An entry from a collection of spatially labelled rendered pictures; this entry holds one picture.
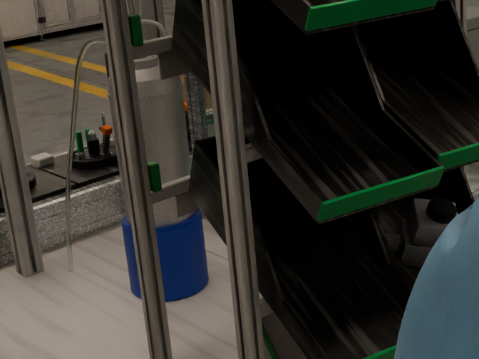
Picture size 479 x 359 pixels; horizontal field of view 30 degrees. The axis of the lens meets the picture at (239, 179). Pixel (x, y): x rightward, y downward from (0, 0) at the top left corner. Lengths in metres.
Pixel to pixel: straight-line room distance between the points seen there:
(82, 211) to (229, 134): 1.32
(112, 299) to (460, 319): 1.62
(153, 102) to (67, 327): 0.45
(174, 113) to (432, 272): 1.47
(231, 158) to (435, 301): 0.63
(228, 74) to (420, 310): 0.62
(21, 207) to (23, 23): 8.25
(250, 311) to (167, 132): 0.81
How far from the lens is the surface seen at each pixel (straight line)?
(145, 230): 0.98
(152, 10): 1.99
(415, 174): 0.79
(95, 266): 1.93
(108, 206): 2.12
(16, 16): 10.07
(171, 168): 1.65
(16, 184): 1.88
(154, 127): 1.62
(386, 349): 0.84
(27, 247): 1.92
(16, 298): 1.86
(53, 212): 2.05
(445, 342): 0.17
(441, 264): 0.17
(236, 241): 0.83
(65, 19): 10.30
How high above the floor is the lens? 1.64
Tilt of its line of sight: 19 degrees down
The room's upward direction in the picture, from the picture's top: 5 degrees counter-clockwise
